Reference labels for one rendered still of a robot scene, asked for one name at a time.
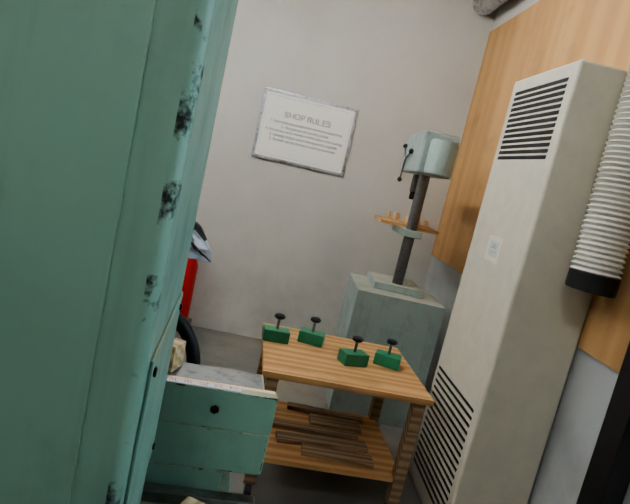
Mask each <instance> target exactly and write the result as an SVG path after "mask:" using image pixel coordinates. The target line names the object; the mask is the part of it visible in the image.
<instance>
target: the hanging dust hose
mask: <svg viewBox="0 0 630 504"><path fill-rule="evenodd" d="M629 69H630V66H629ZM627 74H628V76H626V77H625V80H626V81H625V82H624V86H625V87H623V88H622V91H623V92H622V93H621V94H620V96H621V98H620V99H618V100H619V102H620V103H619V104H617V107H618V109H616V110H615V112H616V113H617V114H615V115H613V116H614V118H615V119H614V120H612V123H613V125H611V126H610V128H611V129H612V130H611V131H609V134H610V136H608V137H607V139H608V140H609V141H607V142H605V143H606V145H607V146H606V147H604V149H605V152H603V153H602V154H603V155H604V157H602V158H601V160H602V161H603V162H601V163H599V165H600V166H601V167H600V168H598V171H599V173H597V174H596V175H597V176H598V177H599V178H596V179H594V180H595V181H596V182H597V183H594V184H593V186H594V187H595V188H593V189H591V190H592V191H593V192H594V193H593V194H590V196H591V197H592V199H589V202H590V203H591V204H588V205H587V206H588V207H589V208H590V209H587V210H585V211H586V212H587V213H588V214H586V215H584V216H585V218H587V219H585V220H582V221H583V222H584V223H585V224H584V225H581V227H582V228H583V230H580V232H581V233H582V235H579V236H578V237H579V238H580V239H581V240H578V241H577V242H578V243H579V244H580V245H576V246H575V247H576V248H577V249H578V250H575V251H574V253H575V254H577V255H574V256H572V257H573V258H574V259H575V260H572V261H571V262H572V264H574V265H571V266H569V271H568V274H567V277H566V281H565V284H566V285H567V286H569V287H571V288H574V289H577V290H580V291H583V292H587V293H591V294H594V295H598V296H603V297H607V298H616V295H617V292H618V289H619V286H620V283H621V279H622V278H621V277H620V276H619V275H622V274H623V272H622V271H620V270H623V269H625V268H624V267H623V266H622V265H624V264H627V263H626V262H625V261H624V259H628V257H627V256H626V255H625V254H629V251H628V250H626V249H630V246H629V245H628V244H630V70H629V71H627Z"/></svg>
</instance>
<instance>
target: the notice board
mask: <svg viewBox="0 0 630 504"><path fill-rule="evenodd" d="M358 111H359V109H355V108H351V107H346V106H342V105H338V104H334V103H330V102H326V101H322V100H318V99H314V98H309V97H305V96H301V95H297V94H293V93H289V92H285V91H281V90H277V89H272V88H268V87H265V90H264V95H263V100H262V105H261V110H260V114H259V119H258V124H257V129H256V134H255V139H254V143H253V148H252V153H251V156H254V157H259V158H263V159H267V160H272V161H276V162H280V163H285V164H289V165H293V166H298V167H302V168H306V169H311V170H315V171H319V172H324V173H328V174H332V175H337V176H341V177H343V175H344V171H345V166H346V162H347V158H348V154H349V149H350V145H351V141H352V137H353V132H354V128H355V124H356V119H357V115H358Z"/></svg>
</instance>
